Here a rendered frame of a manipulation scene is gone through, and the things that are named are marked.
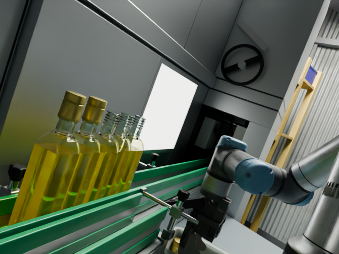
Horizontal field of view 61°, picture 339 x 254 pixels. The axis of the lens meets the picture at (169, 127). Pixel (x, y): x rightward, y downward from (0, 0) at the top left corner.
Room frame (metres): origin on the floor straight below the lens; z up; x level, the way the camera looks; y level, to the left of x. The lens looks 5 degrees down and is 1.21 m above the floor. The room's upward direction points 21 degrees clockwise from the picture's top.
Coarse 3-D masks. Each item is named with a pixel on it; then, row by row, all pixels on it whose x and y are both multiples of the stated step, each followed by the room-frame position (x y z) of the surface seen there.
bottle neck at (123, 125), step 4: (124, 116) 0.62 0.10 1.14; (128, 116) 0.62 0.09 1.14; (132, 116) 0.63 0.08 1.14; (120, 120) 0.62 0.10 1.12; (124, 120) 0.62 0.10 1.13; (128, 120) 0.62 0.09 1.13; (120, 124) 0.62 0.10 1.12; (124, 124) 0.62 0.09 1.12; (128, 124) 0.63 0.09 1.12; (120, 128) 0.62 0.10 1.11; (124, 128) 0.62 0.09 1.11; (128, 128) 0.63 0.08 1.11; (116, 132) 0.62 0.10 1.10; (120, 132) 0.62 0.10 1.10; (124, 132) 0.62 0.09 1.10; (124, 136) 0.63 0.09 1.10
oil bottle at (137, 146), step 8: (128, 136) 0.67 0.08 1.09; (136, 144) 0.66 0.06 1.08; (136, 152) 0.67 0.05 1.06; (128, 160) 0.65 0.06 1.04; (136, 160) 0.68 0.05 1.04; (128, 168) 0.66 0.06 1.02; (136, 168) 0.70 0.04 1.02; (128, 176) 0.67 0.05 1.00; (120, 184) 0.65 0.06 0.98; (128, 184) 0.69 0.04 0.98; (120, 192) 0.66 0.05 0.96
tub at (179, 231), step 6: (174, 228) 0.85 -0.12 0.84; (180, 228) 0.87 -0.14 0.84; (174, 234) 0.85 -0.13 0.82; (180, 234) 0.87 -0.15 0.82; (168, 240) 0.81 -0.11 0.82; (204, 240) 0.85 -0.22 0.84; (168, 246) 0.83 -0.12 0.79; (210, 246) 0.83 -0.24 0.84; (168, 252) 0.71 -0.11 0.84; (174, 252) 0.71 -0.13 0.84; (204, 252) 0.83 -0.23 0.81; (210, 252) 0.83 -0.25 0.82; (216, 252) 0.82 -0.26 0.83; (222, 252) 0.82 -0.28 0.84
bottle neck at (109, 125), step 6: (108, 114) 0.57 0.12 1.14; (114, 114) 0.56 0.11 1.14; (120, 114) 0.58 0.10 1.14; (108, 120) 0.56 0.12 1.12; (114, 120) 0.57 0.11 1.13; (102, 126) 0.57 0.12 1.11; (108, 126) 0.56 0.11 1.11; (114, 126) 0.57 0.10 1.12; (102, 132) 0.57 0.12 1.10; (108, 132) 0.57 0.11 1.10; (114, 132) 0.58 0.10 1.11
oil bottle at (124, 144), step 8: (120, 136) 0.62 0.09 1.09; (120, 144) 0.61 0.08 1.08; (128, 144) 0.63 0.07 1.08; (120, 152) 0.61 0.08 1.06; (128, 152) 0.64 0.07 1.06; (120, 160) 0.62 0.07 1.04; (120, 168) 0.63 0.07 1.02; (112, 176) 0.61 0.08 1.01; (120, 176) 0.64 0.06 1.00; (112, 184) 0.62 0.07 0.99; (104, 192) 0.60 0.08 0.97; (112, 192) 0.63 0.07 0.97
